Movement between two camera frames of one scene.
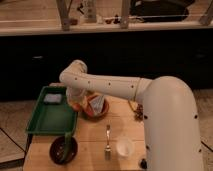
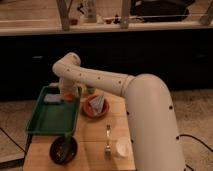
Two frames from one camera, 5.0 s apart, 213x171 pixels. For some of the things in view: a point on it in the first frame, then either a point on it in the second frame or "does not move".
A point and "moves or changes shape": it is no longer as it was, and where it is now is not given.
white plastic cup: [125, 146] does not move
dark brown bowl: [57, 150] does not move
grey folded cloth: [97, 103] does not move
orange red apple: [76, 106] moves or changes shape
